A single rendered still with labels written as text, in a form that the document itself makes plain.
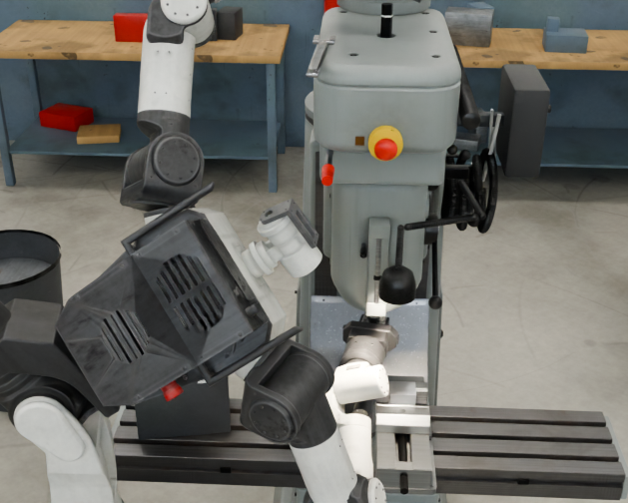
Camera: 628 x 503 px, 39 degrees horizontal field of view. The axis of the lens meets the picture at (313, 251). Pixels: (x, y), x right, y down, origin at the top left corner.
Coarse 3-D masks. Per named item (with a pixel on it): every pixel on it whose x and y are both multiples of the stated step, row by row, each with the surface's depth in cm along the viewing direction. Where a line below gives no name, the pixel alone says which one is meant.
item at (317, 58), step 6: (318, 36) 166; (330, 36) 166; (318, 42) 162; (324, 42) 162; (330, 42) 163; (318, 48) 158; (324, 48) 159; (318, 54) 155; (324, 54) 156; (312, 60) 152; (318, 60) 152; (312, 66) 149; (318, 66) 149; (312, 72) 146; (318, 72) 147
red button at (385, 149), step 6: (378, 144) 152; (384, 144) 152; (390, 144) 152; (378, 150) 152; (384, 150) 152; (390, 150) 152; (396, 150) 152; (378, 156) 153; (384, 156) 152; (390, 156) 152
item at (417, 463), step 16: (416, 384) 214; (384, 400) 214; (416, 400) 213; (384, 448) 200; (400, 448) 201; (416, 448) 200; (432, 448) 208; (384, 464) 195; (400, 464) 195; (416, 464) 195; (432, 464) 203; (384, 480) 196; (416, 480) 195; (432, 480) 198
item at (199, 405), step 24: (192, 384) 207; (216, 384) 208; (144, 408) 208; (168, 408) 209; (192, 408) 210; (216, 408) 211; (144, 432) 211; (168, 432) 212; (192, 432) 213; (216, 432) 214
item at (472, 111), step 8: (456, 48) 195; (464, 72) 179; (464, 80) 173; (464, 88) 168; (464, 96) 164; (472, 96) 166; (464, 104) 161; (472, 104) 160; (464, 112) 157; (472, 112) 156; (464, 120) 157; (472, 120) 157; (480, 120) 157; (472, 128) 158
